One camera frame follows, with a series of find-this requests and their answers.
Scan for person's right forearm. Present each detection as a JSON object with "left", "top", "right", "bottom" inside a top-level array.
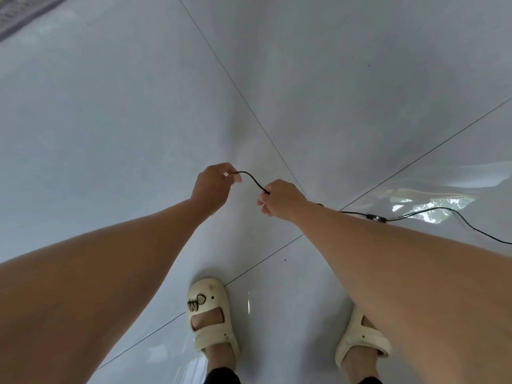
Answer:
[{"left": 291, "top": 201, "right": 512, "bottom": 384}]

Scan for black trousers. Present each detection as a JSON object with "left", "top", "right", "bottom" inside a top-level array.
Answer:
[{"left": 203, "top": 366, "right": 383, "bottom": 384}]

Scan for person's left forearm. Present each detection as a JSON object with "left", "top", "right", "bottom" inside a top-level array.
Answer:
[{"left": 0, "top": 198, "right": 213, "bottom": 384}]

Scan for grey patterned rug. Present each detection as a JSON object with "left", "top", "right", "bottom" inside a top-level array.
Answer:
[{"left": 0, "top": 0, "right": 73, "bottom": 41}]

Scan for black cable with inline switch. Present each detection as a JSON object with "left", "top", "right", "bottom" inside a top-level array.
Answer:
[{"left": 231, "top": 170, "right": 512, "bottom": 245}]

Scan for person's left hand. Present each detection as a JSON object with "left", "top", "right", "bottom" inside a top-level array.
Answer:
[{"left": 190, "top": 162, "right": 243, "bottom": 217}]

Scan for person's right hand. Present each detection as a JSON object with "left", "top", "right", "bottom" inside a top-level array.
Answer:
[{"left": 257, "top": 179, "right": 309, "bottom": 223}]

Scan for cream sandal with charms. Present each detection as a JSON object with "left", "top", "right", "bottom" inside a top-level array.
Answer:
[{"left": 186, "top": 277, "right": 240, "bottom": 359}]

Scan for person's left foot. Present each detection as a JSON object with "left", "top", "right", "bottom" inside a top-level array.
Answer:
[{"left": 191, "top": 307, "right": 237, "bottom": 374}]

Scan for person's foot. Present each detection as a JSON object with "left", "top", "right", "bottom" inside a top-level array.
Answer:
[
  {"left": 343, "top": 316, "right": 381, "bottom": 381},
  {"left": 191, "top": 307, "right": 237, "bottom": 374}
]

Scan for person's right foot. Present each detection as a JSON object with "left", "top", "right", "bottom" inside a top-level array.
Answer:
[{"left": 343, "top": 316, "right": 381, "bottom": 381}]

